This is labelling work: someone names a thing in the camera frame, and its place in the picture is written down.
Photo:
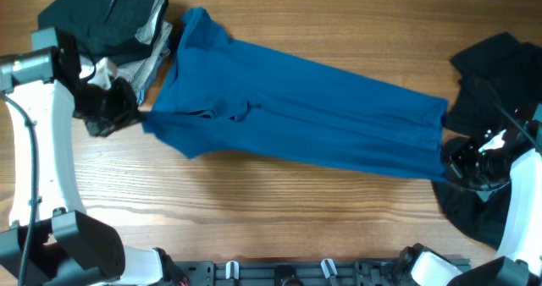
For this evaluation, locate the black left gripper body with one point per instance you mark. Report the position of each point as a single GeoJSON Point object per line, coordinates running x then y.
{"type": "Point", "coordinates": [104, 112]}

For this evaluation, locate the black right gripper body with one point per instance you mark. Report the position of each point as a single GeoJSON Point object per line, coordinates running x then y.
{"type": "Point", "coordinates": [475, 171]}

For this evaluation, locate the dark green garment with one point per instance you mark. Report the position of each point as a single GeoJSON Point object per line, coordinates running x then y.
{"type": "Point", "coordinates": [500, 88]}

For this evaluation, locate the blue polo shirt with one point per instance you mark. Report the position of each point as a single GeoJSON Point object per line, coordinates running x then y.
{"type": "Point", "coordinates": [224, 94]}

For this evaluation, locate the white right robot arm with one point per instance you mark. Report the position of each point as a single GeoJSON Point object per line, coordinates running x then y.
{"type": "Point", "coordinates": [518, 257]}

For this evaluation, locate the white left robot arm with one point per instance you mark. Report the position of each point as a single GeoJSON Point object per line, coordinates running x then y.
{"type": "Point", "coordinates": [51, 239]}

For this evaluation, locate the light blue folded garment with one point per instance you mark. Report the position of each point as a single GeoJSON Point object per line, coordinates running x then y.
{"type": "Point", "coordinates": [149, 78]}

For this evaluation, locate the black folded garment on stack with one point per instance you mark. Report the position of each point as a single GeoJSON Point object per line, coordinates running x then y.
{"type": "Point", "coordinates": [83, 19]}

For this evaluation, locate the grey folded garment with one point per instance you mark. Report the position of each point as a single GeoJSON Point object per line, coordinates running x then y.
{"type": "Point", "coordinates": [148, 62]}

